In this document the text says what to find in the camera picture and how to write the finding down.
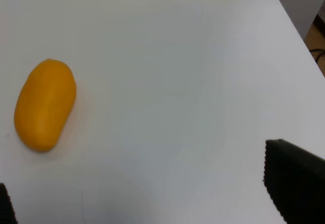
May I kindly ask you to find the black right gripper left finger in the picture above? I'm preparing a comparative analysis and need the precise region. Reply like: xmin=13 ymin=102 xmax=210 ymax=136
xmin=0 ymin=183 xmax=18 ymax=224

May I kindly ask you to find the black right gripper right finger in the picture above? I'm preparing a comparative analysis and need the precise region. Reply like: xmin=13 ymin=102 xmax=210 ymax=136
xmin=263 ymin=139 xmax=324 ymax=223

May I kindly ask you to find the yellow mango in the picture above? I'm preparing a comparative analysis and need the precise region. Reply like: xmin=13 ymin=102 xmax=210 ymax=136
xmin=14 ymin=59 xmax=77 ymax=152

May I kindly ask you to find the black cable on floor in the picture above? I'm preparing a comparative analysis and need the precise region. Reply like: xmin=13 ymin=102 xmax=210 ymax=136
xmin=309 ymin=48 xmax=325 ymax=63

